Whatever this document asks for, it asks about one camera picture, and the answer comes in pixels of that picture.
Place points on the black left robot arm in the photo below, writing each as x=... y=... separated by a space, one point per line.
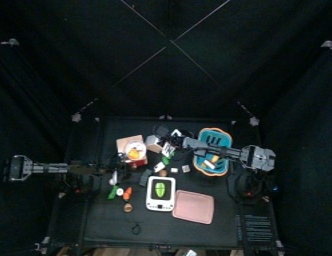
x=43 y=167

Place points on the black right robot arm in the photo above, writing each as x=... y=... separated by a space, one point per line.
x=235 y=153

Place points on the small green toy piece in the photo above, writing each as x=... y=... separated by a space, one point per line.
x=164 y=160

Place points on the white toy box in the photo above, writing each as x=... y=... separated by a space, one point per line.
x=152 y=143

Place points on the white toy spoon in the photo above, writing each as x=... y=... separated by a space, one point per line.
x=112 y=178

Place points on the dark flat toy piece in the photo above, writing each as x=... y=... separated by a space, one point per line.
x=144 y=177

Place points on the white toy block piece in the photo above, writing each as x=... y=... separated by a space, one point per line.
x=159 y=167

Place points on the small white cube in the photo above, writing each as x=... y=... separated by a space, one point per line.
x=174 y=170

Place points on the small grey cube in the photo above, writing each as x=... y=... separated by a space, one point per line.
x=186 y=168

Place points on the small brown round toy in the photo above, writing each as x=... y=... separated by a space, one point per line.
x=162 y=173

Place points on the white round toy slice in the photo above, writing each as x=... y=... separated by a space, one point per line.
x=119 y=191

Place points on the orange toy carrot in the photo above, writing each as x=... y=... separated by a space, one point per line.
x=127 y=194

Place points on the blue basket with orange rim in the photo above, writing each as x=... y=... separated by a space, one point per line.
x=215 y=138

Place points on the green toy vegetable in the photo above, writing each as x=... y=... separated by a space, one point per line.
x=112 y=193

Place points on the white toy piece in basket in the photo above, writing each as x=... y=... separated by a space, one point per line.
x=209 y=164

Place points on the white toy kitchen scale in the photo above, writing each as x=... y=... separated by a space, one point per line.
x=160 y=193

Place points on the brown toy food piece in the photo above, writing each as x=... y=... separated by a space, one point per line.
x=127 y=207

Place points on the pink cutting board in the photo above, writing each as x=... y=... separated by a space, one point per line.
x=193 y=206

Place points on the silver frame bracket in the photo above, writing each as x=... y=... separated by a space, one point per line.
x=75 y=117
x=327 y=44
x=254 y=121
x=12 y=42

